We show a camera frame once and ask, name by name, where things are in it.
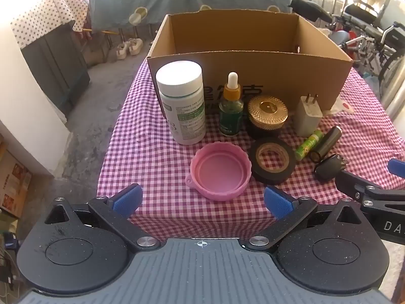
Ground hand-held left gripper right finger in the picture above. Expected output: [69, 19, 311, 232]
[242, 186, 364, 254]

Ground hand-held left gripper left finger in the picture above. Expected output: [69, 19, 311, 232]
[44, 184, 160, 252]

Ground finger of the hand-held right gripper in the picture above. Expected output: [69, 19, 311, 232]
[388, 159, 405, 178]
[335, 169, 405, 216]

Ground black tape roll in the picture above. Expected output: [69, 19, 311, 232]
[248, 138, 297, 185]

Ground black cylinder tube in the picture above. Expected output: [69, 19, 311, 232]
[309, 126, 343, 163]

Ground green printed tube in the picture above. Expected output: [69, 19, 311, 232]
[295, 129, 323, 161]

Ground white charger plug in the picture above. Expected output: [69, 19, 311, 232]
[295, 93, 323, 137]

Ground green glass dropper bottle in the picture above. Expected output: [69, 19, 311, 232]
[219, 72, 245, 137]

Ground cardboard box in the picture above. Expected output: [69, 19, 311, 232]
[146, 9, 353, 111]

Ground pink checkered tablecloth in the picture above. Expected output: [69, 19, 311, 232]
[96, 59, 405, 248]

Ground pink plastic lid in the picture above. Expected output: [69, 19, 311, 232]
[185, 143, 253, 201]

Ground white and red tag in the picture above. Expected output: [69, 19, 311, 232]
[323, 97, 355, 116]

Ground gold lidded jar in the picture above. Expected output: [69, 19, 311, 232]
[247, 95, 289, 140]

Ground white pill bottle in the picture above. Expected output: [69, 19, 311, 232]
[156, 62, 207, 145]

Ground printed cardboard carton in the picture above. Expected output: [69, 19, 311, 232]
[0, 133, 32, 219]

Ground cream shoe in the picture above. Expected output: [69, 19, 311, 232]
[114, 42, 130, 61]
[128, 38, 145, 56]

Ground dark cabinet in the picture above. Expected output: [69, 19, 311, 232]
[21, 21, 91, 124]

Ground wheelchair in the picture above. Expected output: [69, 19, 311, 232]
[329, 0, 405, 102]

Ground black padded seat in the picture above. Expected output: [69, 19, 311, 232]
[288, 0, 333, 23]

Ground star dotted white cloth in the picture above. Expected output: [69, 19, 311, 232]
[9, 0, 89, 49]

